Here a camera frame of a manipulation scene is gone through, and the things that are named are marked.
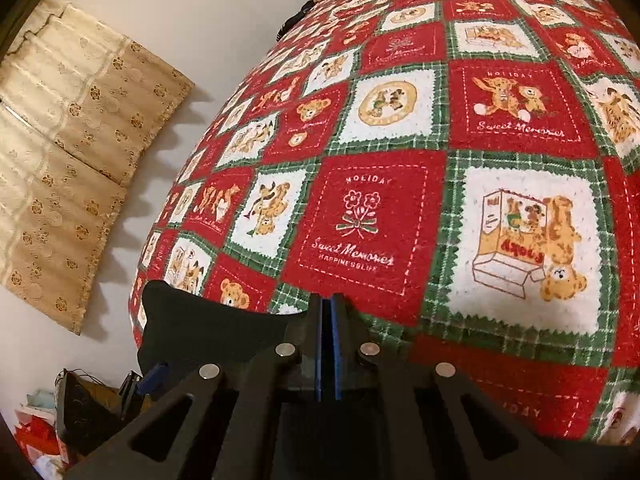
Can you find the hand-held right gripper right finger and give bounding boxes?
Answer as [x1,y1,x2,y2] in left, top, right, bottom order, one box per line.
[329,293,563,480]

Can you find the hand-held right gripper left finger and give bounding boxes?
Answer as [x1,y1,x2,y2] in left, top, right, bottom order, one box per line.
[65,294,330,480]

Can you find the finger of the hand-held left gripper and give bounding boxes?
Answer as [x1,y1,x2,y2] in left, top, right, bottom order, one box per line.
[119,370,143,413]
[134,362,169,396]

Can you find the black pants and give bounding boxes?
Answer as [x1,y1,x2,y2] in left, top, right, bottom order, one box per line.
[137,280,312,392]

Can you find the pale paper stack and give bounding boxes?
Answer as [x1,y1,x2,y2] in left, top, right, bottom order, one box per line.
[17,389,60,420]

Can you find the red paper bag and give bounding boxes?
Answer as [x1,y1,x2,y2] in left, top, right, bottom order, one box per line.
[14,412,71,467]

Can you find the beige floral curtain panel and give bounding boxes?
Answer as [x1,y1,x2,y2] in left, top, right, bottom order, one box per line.
[0,0,196,187]
[0,105,129,336]

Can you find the red bear printed blanket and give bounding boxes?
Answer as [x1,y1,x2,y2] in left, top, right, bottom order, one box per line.
[128,0,640,445]

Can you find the black object beside bed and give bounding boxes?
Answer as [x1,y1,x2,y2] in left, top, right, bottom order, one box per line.
[275,0,314,42]

